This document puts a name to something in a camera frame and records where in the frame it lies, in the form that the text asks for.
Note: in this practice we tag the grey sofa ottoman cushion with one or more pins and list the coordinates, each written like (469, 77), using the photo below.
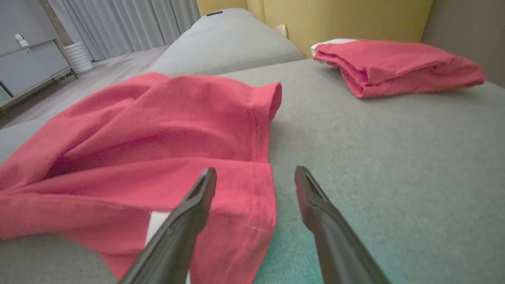
(394, 165)

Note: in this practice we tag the small beige tag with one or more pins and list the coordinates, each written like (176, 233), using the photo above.
(282, 30)

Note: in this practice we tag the small black label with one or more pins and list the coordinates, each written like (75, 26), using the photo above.
(214, 13)

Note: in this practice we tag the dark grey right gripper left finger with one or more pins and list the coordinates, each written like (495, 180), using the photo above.
(173, 240)

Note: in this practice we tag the grey low cabinet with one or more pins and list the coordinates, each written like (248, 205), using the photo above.
(31, 67)

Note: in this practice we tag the grey curtain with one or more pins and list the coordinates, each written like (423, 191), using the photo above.
(130, 23)

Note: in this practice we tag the grey sofa seat cushion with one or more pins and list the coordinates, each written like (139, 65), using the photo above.
(225, 43)

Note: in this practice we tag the yellow sofa backrest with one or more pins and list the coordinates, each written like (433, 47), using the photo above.
(347, 19)

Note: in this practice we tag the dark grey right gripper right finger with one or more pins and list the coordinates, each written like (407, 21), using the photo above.
(339, 240)

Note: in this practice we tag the red shorts with white stripe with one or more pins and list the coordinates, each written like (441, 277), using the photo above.
(394, 65)

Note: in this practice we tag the white ribbed cylinder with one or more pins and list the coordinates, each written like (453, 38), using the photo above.
(79, 58)

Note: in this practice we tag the red jersey number 23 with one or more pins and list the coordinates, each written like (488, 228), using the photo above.
(158, 130)

